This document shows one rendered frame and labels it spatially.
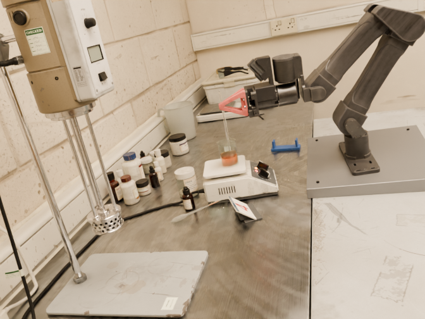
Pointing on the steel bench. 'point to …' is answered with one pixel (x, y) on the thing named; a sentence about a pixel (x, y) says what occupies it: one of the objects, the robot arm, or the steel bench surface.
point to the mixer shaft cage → (109, 216)
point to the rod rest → (285, 147)
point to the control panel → (259, 171)
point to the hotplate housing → (237, 187)
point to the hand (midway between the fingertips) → (222, 106)
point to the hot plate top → (214, 168)
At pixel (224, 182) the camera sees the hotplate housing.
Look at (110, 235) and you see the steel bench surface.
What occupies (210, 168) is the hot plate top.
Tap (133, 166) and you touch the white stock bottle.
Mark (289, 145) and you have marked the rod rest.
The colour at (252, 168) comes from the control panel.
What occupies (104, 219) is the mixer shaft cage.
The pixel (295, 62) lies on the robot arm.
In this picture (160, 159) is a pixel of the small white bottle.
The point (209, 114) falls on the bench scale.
